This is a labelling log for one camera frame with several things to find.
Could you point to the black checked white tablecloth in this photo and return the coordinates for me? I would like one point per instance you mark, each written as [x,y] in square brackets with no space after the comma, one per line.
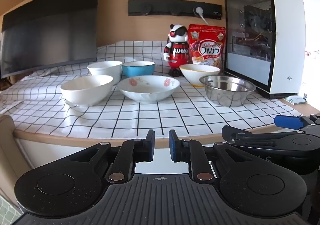
[200,115]

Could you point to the wet wipes packet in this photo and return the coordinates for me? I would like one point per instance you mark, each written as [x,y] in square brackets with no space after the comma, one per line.
[296,100]

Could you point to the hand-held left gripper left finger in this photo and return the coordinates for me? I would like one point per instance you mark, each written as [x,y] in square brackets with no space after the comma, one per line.
[150,147]

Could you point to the beige chair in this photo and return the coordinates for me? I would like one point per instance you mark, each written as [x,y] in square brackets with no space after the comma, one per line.
[10,145]

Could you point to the stainless steel bowl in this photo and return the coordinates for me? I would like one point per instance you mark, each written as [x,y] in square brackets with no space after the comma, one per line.
[225,95]

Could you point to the large white bowl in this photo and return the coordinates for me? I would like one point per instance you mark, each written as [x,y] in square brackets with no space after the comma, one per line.
[85,95]

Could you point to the black monitor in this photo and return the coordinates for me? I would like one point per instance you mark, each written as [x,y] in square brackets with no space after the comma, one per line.
[50,34]

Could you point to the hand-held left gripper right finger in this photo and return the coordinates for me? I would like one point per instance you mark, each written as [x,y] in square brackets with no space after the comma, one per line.
[173,147]

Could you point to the small white bowl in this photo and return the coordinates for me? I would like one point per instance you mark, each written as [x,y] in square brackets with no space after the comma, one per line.
[105,69]

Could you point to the blue bowl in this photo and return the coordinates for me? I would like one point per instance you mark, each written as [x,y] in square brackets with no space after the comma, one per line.
[137,71]

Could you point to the yellow rimmed white bowl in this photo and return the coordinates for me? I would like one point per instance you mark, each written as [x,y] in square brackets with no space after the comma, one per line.
[197,71]

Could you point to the white power plug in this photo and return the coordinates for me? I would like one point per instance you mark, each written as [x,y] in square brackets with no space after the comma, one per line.
[198,10]

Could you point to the black wall power strip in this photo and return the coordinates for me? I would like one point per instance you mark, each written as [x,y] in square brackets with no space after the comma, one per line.
[160,8]

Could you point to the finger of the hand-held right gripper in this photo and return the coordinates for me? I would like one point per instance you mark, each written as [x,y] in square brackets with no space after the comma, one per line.
[287,122]
[232,136]

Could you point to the floral white bowl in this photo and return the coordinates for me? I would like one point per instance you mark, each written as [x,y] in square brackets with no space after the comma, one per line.
[147,87]

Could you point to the white computer case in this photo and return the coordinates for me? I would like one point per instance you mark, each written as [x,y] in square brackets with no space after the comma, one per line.
[285,39]

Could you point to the red panda robot figurine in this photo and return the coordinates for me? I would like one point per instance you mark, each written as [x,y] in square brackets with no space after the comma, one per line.
[177,52]

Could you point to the red cereal bag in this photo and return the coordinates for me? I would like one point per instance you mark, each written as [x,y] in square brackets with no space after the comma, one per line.
[207,47]

